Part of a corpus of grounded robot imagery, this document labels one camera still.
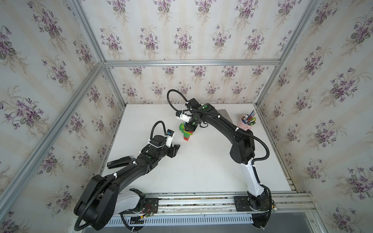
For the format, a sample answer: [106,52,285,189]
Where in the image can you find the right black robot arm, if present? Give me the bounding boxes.
[167,89,273,211]

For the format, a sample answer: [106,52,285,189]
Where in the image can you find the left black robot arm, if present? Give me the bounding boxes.
[74,120,180,231]

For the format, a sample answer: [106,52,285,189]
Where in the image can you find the black stapler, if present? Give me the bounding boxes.
[107,156,133,169]

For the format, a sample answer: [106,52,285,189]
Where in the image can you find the pink pen cup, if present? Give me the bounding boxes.
[238,120,253,131]

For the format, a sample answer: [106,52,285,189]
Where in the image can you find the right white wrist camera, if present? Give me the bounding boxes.
[176,112,191,123]

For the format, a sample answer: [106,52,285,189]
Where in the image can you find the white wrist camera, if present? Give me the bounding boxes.
[165,129,174,148]
[176,112,191,123]

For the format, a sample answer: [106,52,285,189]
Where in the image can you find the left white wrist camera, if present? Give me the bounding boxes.
[165,129,174,148]

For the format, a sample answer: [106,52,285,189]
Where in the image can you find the aluminium mounting rail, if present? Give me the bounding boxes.
[74,190,317,217]

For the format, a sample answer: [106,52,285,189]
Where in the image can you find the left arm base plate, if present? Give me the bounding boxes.
[123,198,159,216]

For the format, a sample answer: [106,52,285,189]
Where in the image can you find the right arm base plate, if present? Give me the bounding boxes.
[234,193,273,212]

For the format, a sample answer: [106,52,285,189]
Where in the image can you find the white slotted cable duct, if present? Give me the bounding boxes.
[104,214,254,228]

